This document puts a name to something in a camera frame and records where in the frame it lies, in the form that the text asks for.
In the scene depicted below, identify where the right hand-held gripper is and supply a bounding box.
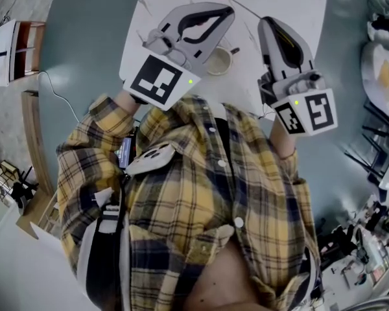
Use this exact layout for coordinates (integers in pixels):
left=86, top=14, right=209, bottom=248
left=257, top=16, right=339, bottom=137

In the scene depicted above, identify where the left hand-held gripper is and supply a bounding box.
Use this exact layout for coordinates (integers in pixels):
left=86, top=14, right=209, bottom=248
left=122, top=2, right=237, bottom=111

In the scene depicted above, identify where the cream cup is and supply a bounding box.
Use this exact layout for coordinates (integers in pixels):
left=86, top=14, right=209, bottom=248
left=206, top=45, right=241, bottom=76

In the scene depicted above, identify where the person's right forearm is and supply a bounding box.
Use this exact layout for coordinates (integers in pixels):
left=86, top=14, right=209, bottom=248
left=268, top=117, right=298, bottom=161

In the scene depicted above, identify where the person's left forearm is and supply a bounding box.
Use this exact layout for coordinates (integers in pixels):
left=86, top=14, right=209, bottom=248
left=111, top=88, right=143, bottom=117

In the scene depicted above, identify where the fried egg shaped cushion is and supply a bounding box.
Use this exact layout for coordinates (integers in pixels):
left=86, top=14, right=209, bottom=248
left=359, top=40, right=389, bottom=117

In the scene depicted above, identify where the black undershirt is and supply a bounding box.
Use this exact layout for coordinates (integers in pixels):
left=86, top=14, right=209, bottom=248
left=213, top=116, right=237, bottom=181

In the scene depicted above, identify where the white chest-mounted device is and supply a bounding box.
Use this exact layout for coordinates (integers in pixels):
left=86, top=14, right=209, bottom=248
left=125, top=142, right=176, bottom=176

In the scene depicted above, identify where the black smartphone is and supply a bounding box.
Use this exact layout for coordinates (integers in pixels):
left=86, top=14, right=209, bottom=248
left=117, top=137, right=134, bottom=170

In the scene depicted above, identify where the wooden shelf unit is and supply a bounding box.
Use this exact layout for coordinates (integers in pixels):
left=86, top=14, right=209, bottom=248
left=0, top=18, right=47, bottom=87

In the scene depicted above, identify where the yellow plaid shirt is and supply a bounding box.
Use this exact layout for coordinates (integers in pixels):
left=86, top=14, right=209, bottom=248
left=56, top=92, right=322, bottom=311

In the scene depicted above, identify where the wooden plank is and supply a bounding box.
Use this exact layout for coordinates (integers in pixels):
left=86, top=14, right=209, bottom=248
left=20, top=89, right=58, bottom=196

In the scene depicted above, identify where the person's bare midriff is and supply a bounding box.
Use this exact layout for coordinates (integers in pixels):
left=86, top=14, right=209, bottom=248
left=183, top=240, right=267, bottom=311

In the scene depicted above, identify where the black stool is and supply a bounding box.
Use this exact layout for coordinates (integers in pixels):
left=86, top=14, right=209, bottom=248
left=10, top=165, right=40, bottom=207

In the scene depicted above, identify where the black and white backpack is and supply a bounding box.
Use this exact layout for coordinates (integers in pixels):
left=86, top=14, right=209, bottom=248
left=77, top=189, right=131, bottom=311

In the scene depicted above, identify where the white cabinet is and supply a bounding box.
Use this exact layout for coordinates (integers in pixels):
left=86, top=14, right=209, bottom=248
left=0, top=189, right=89, bottom=311

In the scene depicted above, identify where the black metal chair frame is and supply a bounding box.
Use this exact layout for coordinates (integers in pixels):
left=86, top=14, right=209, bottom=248
left=342, top=98, right=389, bottom=181

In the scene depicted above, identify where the white power cable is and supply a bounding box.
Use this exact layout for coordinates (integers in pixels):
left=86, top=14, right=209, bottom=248
left=38, top=70, right=81, bottom=123

